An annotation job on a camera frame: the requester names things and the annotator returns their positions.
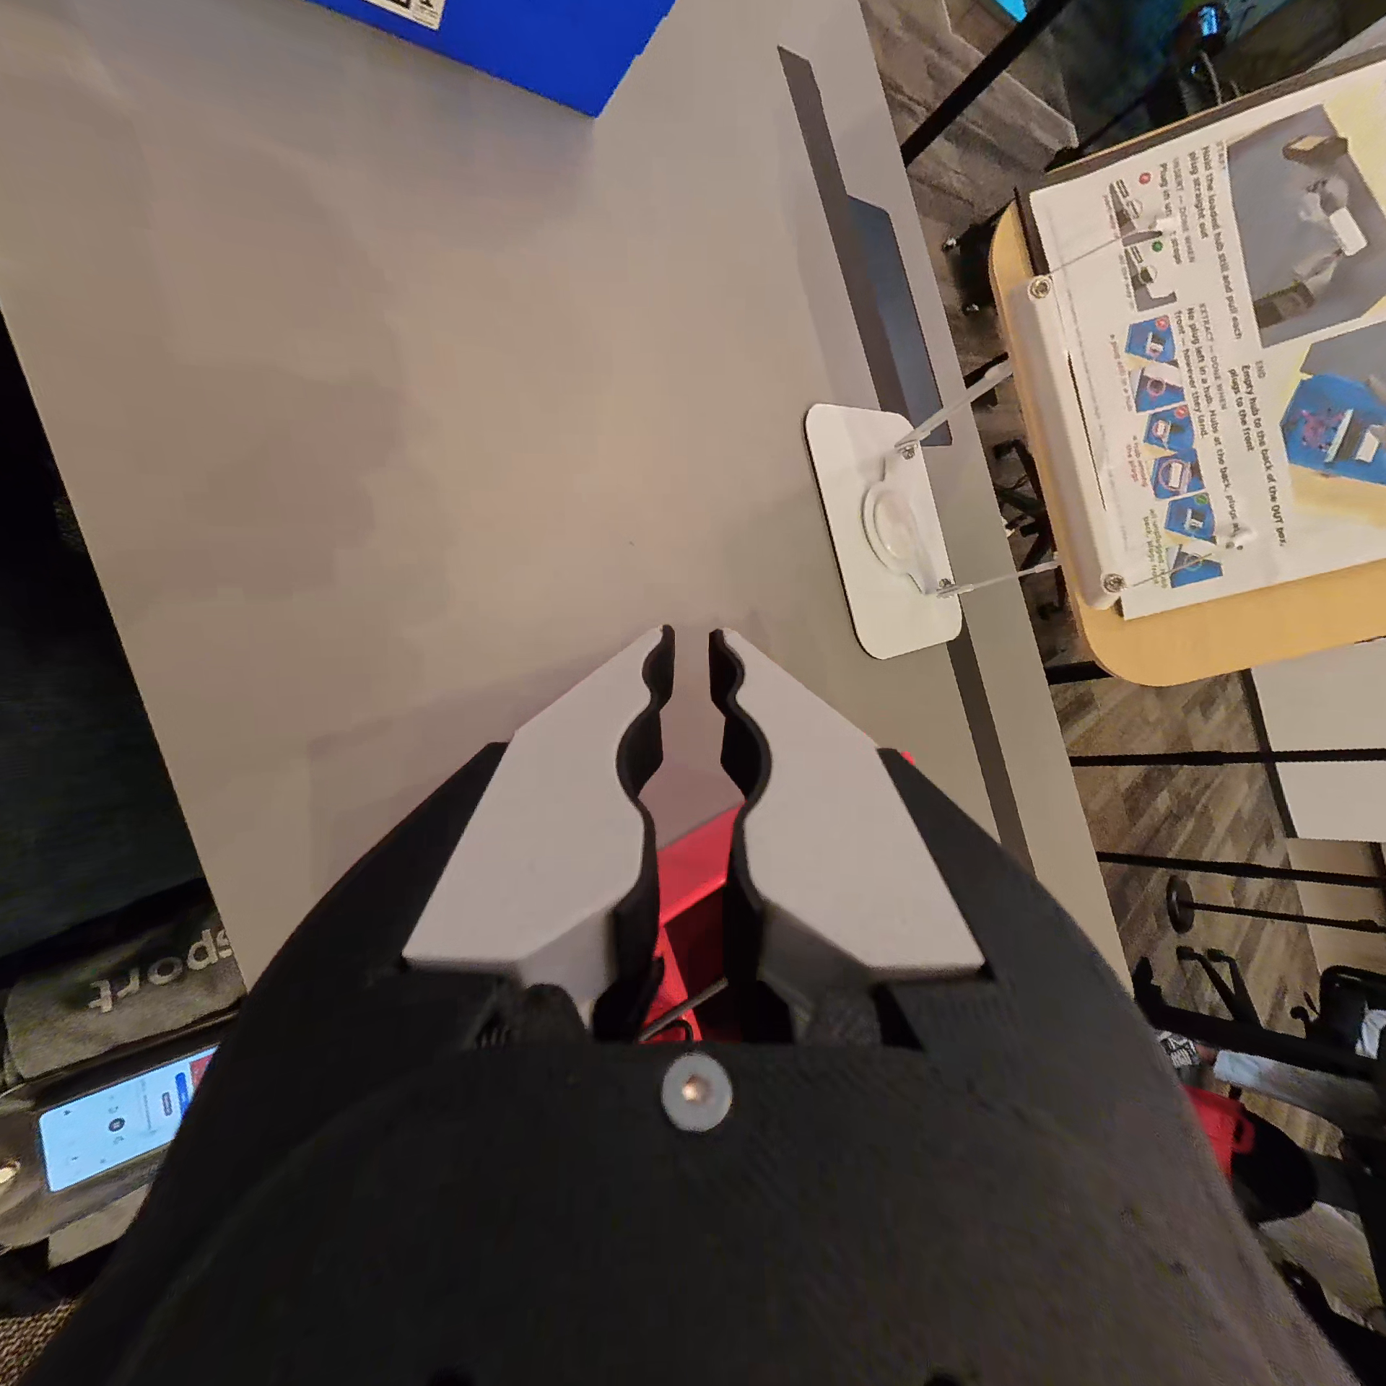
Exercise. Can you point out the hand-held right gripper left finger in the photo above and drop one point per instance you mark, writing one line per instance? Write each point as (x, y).
(541, 846)

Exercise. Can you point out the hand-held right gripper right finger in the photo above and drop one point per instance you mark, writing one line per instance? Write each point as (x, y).
(856, 857)

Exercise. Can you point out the red plastic bin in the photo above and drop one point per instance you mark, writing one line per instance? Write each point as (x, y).
(693, 889)

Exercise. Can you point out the blue plastic bin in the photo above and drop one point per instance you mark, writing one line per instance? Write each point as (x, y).
(541, 44)

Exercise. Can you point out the black light stand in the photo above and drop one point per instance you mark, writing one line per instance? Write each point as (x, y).
(1213, 760)

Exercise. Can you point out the wooden display board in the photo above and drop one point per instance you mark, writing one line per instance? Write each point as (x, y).
(1213, 633)

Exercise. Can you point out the dark grey bag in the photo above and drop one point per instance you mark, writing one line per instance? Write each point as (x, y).
(109, 986)

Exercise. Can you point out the black device with screen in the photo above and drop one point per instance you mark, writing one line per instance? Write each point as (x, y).
(119, 1128)

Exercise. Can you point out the printed instruction sheet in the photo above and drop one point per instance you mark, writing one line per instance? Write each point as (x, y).
(1213, 391)

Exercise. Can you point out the black metal post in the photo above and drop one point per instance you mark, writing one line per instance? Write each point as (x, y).
(978, 89)

